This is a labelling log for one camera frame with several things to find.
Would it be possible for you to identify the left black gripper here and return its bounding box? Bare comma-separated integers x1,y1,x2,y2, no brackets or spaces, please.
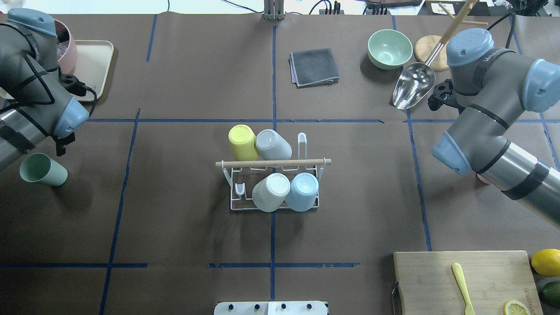
55,74,87,156

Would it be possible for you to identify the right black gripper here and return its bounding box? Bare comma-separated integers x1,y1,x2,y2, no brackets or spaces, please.
427,78,464,112

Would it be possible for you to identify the mint green cup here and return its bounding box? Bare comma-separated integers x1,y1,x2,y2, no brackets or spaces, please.
19,153,68,187

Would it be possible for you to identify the pink cup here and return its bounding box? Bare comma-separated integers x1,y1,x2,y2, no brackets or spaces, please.
476,173,491,184

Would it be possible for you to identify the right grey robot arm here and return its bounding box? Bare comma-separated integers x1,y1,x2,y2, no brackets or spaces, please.
431,28,560,226

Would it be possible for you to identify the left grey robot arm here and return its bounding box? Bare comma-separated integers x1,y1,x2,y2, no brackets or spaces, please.
0,8,91,169

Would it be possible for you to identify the light blue cup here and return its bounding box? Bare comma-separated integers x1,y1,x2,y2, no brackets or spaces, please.
285,173,319,213

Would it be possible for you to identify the grey cup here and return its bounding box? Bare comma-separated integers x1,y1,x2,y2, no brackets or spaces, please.
255,129,292,160

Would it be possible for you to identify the yellow cup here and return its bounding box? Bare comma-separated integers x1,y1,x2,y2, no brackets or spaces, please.
228,124,259,161

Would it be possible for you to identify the white cup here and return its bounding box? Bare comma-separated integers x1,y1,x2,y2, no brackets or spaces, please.
252,173,291,213

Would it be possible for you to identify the metal scoop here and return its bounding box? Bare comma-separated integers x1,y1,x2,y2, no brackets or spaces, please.
392,41,447,110

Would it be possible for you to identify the mint green bowl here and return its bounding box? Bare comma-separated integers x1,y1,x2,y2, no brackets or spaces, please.
367,29,413,70

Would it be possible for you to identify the beige tray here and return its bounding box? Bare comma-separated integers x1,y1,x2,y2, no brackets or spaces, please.
0,40,114,102

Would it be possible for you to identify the pink bowl with ice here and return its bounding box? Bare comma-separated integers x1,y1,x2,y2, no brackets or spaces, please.
55,20,78,74

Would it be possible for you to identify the grey folded cloth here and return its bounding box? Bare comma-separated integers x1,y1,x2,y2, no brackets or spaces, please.
289,48,340,88

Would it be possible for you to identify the yellow plastic knife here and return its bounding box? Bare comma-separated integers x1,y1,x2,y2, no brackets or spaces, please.
452,262,476,315

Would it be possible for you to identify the wooden cutting board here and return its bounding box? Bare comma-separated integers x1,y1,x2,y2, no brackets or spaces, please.
393,251,543,315

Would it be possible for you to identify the yellow lemon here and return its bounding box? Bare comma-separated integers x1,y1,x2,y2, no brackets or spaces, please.
531,248,560,277

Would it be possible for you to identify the lemon slice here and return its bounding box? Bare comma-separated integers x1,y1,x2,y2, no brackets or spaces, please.
503,300,531,315

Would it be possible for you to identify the green avocado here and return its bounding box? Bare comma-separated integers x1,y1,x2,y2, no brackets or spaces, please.
539,281,560,309

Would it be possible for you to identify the white wire cup holder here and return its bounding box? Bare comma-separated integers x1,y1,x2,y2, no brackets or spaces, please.
215,133,332,213

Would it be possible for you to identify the aluminium frame post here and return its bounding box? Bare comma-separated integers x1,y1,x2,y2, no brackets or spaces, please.
262,0,286,21

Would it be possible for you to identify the white camera pole mount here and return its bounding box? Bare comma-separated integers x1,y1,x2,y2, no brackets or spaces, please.
213,301,329,315

